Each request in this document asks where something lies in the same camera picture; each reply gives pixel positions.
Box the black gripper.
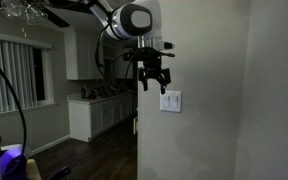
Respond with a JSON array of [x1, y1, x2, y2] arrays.
[[123, 46, 176, 96]]

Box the small white upper cabinet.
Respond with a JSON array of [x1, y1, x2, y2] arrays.
[[114, 47, 134, 80]]

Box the dark countertop clutter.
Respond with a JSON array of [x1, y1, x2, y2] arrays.
[[87, 83, 133, 100]]

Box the dark bottle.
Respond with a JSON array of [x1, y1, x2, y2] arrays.
[[80, 85, 87, 100]]

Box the white base kitchen cabinet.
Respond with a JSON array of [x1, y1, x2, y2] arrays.
[[67, 91, 134, 144]]

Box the white upper kitchen cabinet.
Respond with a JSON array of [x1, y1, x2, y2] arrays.
[[63, 27, 106, 81]]

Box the dark ceiling fan with lights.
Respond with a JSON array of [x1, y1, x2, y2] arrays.
[[0, 0, 92, 29]]

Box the black flat object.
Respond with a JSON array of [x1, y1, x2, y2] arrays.
[[46, 165, 73, 180]]

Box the white window sill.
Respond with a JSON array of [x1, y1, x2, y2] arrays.
[[0, 102, 58, 118]]

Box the white vertical window blinds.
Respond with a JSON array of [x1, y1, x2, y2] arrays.
[[0, 36, 39, 115]]

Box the white blind valance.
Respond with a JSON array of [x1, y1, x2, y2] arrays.
[[0, 29, 54, 50]]

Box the beige rounded object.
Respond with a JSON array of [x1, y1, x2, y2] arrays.
[[26, 158, 44, 180]]

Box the purple glowing device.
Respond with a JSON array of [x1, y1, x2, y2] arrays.
[[0, 143, 32, 180]]

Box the white rocker light switch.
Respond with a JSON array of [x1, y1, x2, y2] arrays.
[[162, 94, 171, 109], [170, 94, 180, 110]]

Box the white double switch plate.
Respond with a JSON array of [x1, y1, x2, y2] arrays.
[[159, 89, 183, 114]]

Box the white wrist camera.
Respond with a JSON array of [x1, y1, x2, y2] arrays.
[[152, 39, 176, 52]]

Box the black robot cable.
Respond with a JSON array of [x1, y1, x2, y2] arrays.
[[94, 18, 142, 94]]

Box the thick black looping cable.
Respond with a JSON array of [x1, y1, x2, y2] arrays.
[[0, 51, 28, 159]]

